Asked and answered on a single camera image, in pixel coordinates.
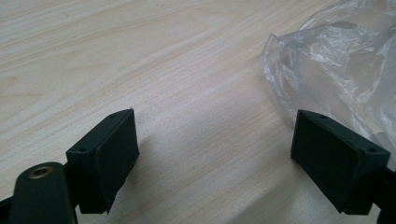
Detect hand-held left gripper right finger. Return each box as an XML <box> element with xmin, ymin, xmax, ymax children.
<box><xmin>290</xmin><ymin>108</ymin><xmax>391</xmax><ymax>217</ymax></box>

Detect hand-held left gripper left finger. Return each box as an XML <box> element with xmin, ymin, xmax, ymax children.
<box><xmin>64</xmin><ymin>107</ymin><xmax>140</xmax><ymax>215</ymax></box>

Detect clear plastic bag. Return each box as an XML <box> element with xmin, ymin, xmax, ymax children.
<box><xmin>261</xmin><ymin>0</ymin><xmax>396</xmax><ymax>172</ymax></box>

